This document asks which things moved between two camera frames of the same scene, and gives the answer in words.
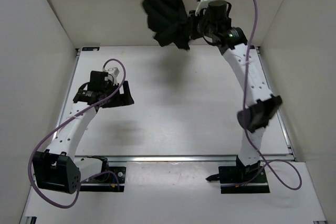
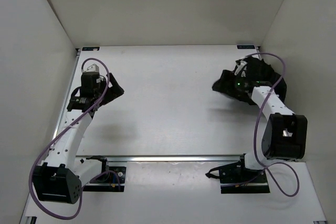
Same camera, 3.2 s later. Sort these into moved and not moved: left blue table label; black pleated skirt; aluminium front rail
Moved: black pleated skirt
Not moved: left blue table label; aluminium front rail
